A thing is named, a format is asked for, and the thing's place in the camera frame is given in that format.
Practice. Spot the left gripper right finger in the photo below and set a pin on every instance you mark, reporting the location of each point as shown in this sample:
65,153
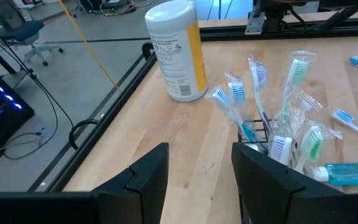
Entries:
275,202

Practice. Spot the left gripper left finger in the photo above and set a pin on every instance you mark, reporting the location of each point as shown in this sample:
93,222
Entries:
73,208

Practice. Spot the green toothbrush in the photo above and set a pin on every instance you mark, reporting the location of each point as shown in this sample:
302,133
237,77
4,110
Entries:
299,72
312,143

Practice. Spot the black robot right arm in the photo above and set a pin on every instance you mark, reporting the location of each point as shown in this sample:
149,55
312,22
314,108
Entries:
273,15

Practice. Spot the black computer tower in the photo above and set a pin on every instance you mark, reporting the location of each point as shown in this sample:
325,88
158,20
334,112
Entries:
2,112

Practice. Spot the blue seat office chair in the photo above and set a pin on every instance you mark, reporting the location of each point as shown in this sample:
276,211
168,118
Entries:
20,31

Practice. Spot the white yellow wipes canister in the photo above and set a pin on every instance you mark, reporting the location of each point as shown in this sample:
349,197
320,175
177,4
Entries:
172,46

